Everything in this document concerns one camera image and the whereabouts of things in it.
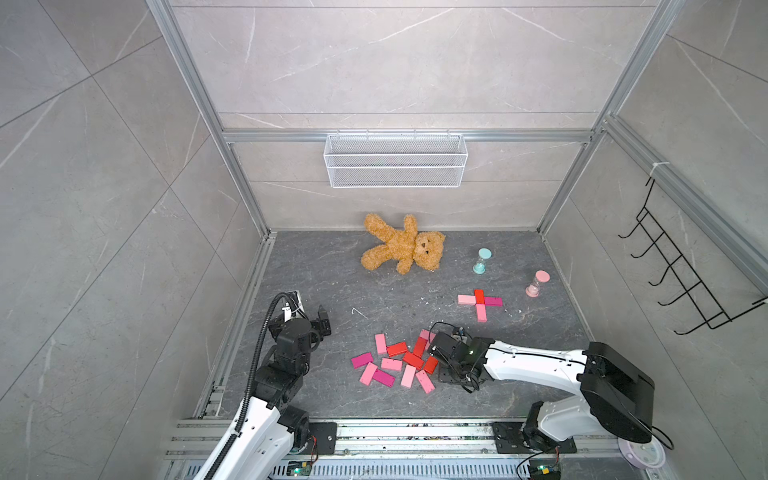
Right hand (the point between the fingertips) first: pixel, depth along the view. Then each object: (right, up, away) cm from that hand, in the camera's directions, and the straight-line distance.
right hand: (448, 375), depth 84 cm
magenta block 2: (-25, +4, +2) cm, 26 cm away
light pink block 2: (-20, +8, +5) cm, 22 cm away
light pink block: (+13, +16, +11) cm, 23 cm away
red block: (+13, +21, +15) cm, 29 cm away
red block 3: (-10, +4, +2) cm, 11 cm away
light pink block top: (+9, +20, +14) cm, 26 cm away
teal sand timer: (+15, +35, +17) cm, 42 cm away
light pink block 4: (-16, +3, 0) cm, 17 cm away
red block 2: (-15, +7, +4) cm, 17 cm away
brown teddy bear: (-11, +38, +21) cm, 44 cm away
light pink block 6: (-7, -1, -2) cm, 7 cm away
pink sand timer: (+33, +23, +16) cm, 43 cm away
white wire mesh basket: (-15, +67, +16) cm, 71 cm away
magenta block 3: (-19, 0, -1) cm, 19 cm away
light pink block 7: (-6, +10, +8) cm, 14 cm away
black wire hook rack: (+47, +23, -26) cm, 59 cm away
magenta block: (+20, +19, +16) cm, 32 cm away
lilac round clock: (+45, -13, -14) cm, 49 cm away
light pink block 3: (-23, +1, -1) cm, 23 cm away
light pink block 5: (-12, 0, -1) cm, 12 cm away
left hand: (-39, +21, -7) cm, 45 cm away
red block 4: (-5, +3, +1) cm, 6 cm away
